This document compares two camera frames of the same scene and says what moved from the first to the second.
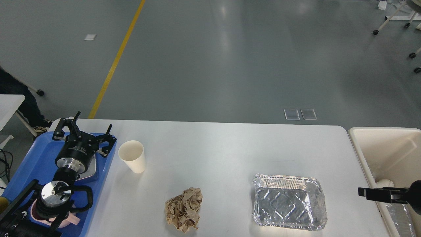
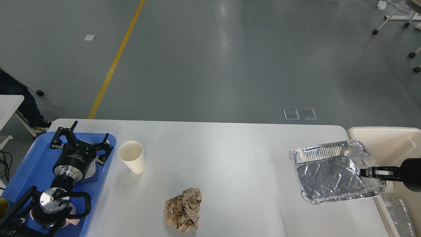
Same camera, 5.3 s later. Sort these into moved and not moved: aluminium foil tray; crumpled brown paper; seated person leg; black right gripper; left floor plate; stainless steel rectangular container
Moved: black right gripper; aluminium foil tray
Not moved: stainless steel rectangular container; left floor plate; crumpled brown paper; seated person leg
